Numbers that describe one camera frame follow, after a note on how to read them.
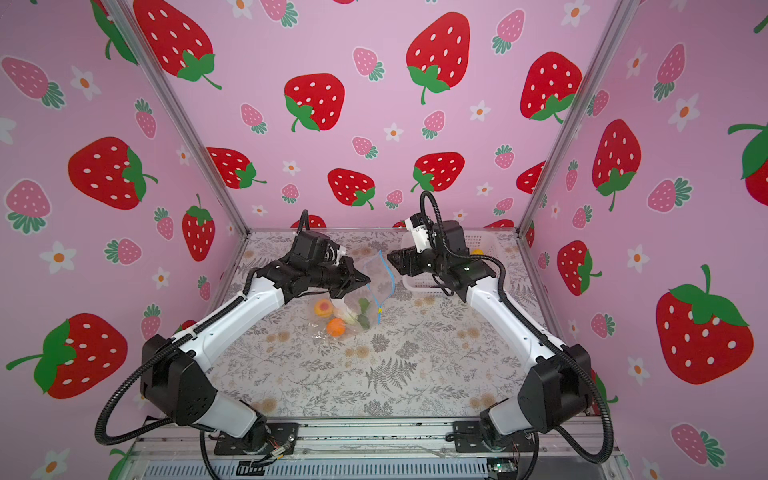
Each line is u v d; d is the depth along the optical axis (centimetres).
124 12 67
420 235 70
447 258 59
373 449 73
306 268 61
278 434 75
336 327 90
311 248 61
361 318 85
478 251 62
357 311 86
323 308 91
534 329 45
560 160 97
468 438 73
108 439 38
